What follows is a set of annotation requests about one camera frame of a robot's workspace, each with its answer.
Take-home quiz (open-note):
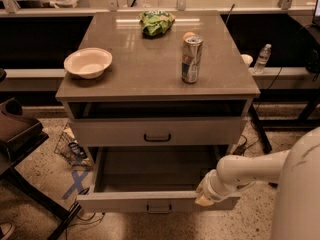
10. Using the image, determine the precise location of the orange fruit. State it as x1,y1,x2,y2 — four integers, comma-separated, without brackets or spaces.
182,32,195,40

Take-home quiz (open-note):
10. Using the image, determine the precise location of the white paper cup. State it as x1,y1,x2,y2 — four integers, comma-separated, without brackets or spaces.
241,54,253,67

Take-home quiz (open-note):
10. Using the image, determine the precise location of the green chip bag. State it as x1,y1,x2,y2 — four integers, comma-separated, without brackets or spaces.
139,10,175,37

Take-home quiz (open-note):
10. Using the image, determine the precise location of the black power adapter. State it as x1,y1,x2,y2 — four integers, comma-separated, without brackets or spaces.
233,145,246,155

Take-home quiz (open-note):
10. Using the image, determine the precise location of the grey drawer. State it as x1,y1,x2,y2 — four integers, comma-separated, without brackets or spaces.
69,117,246,147
76,145,241,215

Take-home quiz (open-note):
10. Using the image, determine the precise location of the blue tape cross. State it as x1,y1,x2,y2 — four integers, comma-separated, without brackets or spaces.
62,170,89,200

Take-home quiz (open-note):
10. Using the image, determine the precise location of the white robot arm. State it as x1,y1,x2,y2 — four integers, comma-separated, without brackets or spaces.
195,128,320,240

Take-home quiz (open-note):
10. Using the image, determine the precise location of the grey drawer cabinet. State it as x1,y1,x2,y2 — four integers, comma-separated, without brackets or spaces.
55,10,261,158

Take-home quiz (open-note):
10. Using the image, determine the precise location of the black floor cable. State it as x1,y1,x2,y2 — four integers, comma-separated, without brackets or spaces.
64,187,106,240

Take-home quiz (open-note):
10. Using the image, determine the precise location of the clear plastic water bottle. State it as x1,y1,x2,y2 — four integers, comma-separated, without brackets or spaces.
253,44,271,74

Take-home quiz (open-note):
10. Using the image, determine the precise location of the white bowl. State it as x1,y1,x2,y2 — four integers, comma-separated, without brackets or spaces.
64,48,113,79

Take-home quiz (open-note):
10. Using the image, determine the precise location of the wire basket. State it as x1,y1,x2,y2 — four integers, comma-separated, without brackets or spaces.
54,127,91,168

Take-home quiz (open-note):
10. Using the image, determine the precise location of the silver blue drink can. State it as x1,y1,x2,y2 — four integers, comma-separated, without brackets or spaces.
182,35,203,84

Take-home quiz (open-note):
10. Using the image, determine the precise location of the dark chair left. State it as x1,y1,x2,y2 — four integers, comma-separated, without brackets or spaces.
0,98,81,240

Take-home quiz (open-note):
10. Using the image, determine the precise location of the black table leg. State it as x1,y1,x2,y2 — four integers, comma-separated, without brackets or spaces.
249,105,272,154

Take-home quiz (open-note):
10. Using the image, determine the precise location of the shoe at corner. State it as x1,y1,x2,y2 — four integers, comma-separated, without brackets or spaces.
0,222,15,240

